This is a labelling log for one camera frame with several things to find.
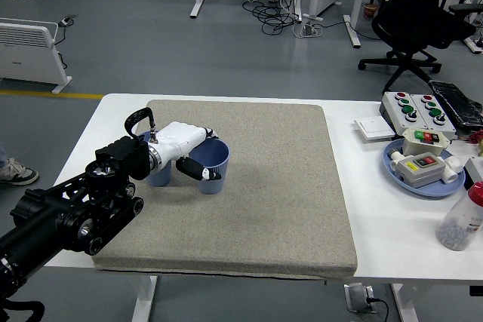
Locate cream switch box green red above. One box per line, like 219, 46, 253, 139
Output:
400, 128, 451, 157

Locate white panel heater large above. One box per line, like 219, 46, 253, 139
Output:
0, 17, 74, 96

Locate black tangled floor cables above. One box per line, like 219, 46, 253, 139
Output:
241, 0, 303, 35

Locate white power strip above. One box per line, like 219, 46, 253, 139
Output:
293, 22, 324, 39

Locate grey-brown fabric mat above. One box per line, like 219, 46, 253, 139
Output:
90, 99, 358, 281

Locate red yellow small parts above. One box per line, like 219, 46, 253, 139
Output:
467, 131, 483, 157

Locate black wrapped keyboard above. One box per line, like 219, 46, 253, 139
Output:
429, 79, 483, 130

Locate white push-button control box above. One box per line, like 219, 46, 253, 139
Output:
379, 90, 429, 135
410, 93, 458, 142

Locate grey switch box yellow red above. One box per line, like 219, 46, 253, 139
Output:
389, 150, 464, 190

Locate clear bottle red cap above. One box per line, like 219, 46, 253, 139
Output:
436, 181, 483, 252

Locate black office chair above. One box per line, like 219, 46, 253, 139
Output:
358, 0, 483, 94

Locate blue ribbed plastic cup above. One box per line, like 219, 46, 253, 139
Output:
187, 138, 231, 195
137, 131, 175, 188

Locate grey floor socket box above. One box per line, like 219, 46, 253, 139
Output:
344, 283, 377, 314

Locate white wall switch plate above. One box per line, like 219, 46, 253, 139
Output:
353, 117, 396, 145

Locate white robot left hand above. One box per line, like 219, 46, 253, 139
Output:
149, 121, 223, 182

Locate black socket cable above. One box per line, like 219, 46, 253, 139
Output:
368, 296, 390, 322

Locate blue round plate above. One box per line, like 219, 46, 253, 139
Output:
383, 139, 467, 198

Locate white table leg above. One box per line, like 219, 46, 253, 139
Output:
131, 274, 159, 322
390, 283, 420, 322

